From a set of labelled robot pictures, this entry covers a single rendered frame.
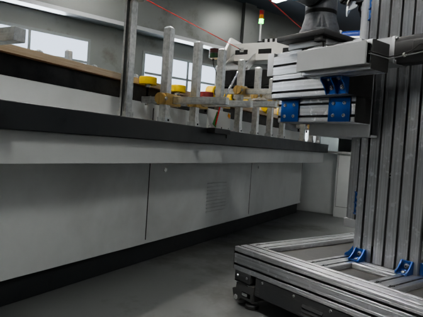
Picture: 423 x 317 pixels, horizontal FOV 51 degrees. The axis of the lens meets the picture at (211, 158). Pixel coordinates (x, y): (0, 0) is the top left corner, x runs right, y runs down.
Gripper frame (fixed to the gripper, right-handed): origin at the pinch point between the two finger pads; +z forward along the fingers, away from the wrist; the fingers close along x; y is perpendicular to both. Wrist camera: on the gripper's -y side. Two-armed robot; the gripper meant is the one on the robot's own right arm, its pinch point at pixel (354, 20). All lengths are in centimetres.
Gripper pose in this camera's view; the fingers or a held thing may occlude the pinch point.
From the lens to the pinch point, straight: 254.2
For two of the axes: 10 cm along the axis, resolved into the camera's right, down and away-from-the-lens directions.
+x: 7.9, 0.4, 6.1
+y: 6.1, 0.6, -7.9
